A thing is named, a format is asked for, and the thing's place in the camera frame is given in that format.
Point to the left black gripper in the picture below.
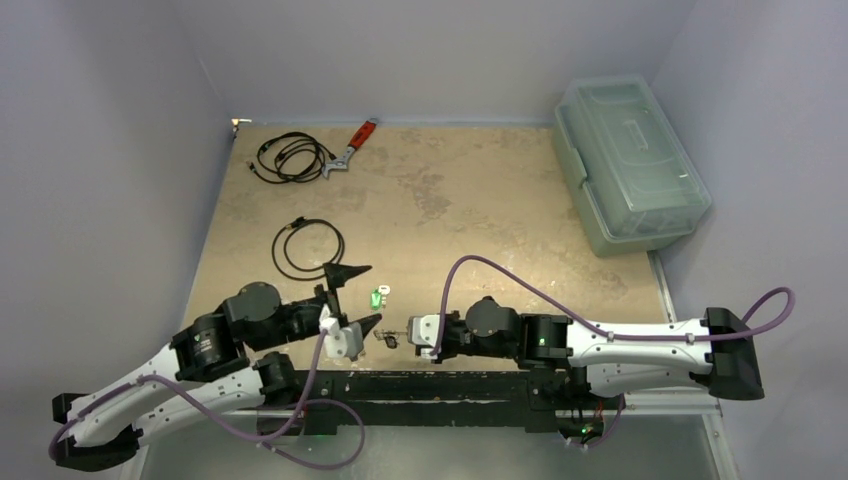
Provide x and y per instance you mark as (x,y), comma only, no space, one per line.
(337,275)

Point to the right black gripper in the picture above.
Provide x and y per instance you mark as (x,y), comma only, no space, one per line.
(448,334)

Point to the small green key tag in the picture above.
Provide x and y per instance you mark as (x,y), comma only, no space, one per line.
(378,297)

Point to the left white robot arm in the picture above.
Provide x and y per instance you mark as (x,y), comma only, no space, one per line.
(250,366)

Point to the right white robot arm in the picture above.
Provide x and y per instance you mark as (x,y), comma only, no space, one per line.
(715,352)

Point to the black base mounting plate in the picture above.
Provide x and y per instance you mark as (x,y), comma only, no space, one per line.
(536,401)

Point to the translucent green plastic toolbox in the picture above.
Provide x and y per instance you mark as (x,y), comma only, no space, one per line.
(632,182)

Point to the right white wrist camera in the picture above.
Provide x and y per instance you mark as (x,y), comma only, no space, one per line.
(422,333)

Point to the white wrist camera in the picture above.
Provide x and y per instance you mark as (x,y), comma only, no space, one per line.
(340,341)
(422,333)

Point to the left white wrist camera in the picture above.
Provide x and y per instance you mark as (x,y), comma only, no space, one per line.
(340,341)

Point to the red handled adjustable wrench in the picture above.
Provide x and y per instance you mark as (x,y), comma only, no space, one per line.
(355,143)

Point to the aluminium frame rail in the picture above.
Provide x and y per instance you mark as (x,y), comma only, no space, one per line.
(669,404)

